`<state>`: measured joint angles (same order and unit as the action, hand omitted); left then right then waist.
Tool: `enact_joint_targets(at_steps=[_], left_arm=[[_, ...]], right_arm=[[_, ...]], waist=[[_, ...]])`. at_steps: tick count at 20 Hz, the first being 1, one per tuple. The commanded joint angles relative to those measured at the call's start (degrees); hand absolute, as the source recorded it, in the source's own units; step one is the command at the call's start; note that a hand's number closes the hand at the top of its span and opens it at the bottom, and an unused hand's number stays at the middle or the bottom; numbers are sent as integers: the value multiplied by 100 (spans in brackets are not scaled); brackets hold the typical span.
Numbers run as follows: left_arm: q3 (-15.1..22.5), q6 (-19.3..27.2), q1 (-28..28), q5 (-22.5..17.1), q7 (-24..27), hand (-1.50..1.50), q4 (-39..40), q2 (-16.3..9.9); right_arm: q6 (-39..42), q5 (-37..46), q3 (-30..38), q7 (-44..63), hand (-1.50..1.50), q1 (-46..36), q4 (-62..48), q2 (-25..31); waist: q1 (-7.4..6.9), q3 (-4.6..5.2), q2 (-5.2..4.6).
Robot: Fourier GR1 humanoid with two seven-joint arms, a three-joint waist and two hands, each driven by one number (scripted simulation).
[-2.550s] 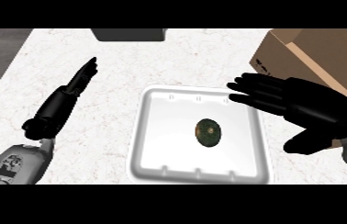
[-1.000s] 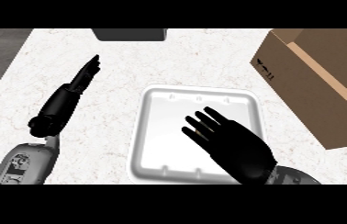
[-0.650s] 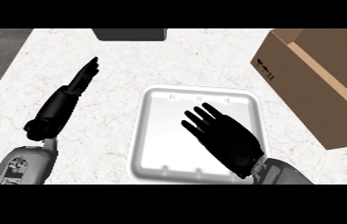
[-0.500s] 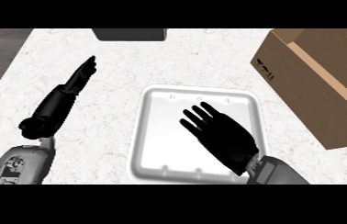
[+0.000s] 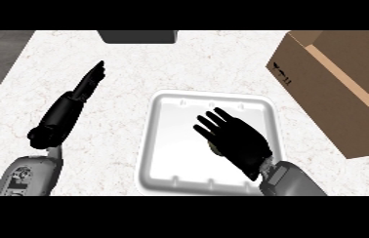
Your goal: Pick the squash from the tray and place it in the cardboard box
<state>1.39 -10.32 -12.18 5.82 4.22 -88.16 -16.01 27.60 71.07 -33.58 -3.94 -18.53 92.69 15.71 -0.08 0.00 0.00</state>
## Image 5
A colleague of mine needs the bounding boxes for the brown cardboard box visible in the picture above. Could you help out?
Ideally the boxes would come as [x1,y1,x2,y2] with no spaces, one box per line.
[266,30,369,160]

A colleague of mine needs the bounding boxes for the white foam tray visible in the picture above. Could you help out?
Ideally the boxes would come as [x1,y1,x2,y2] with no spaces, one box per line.
[135,89,287,197]

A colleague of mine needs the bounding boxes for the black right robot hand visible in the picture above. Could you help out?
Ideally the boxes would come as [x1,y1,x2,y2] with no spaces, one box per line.
[192,106,275,182]

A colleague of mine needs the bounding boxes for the olive green squash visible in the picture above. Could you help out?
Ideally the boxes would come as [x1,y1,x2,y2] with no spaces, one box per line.
[207,140,225,157]

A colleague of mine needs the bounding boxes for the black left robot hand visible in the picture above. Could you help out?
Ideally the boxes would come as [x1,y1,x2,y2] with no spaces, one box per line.
[27,59,107,150]

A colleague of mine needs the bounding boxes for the dark grey appliance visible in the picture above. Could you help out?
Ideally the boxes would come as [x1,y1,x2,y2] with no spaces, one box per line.
[96,30,179,45]

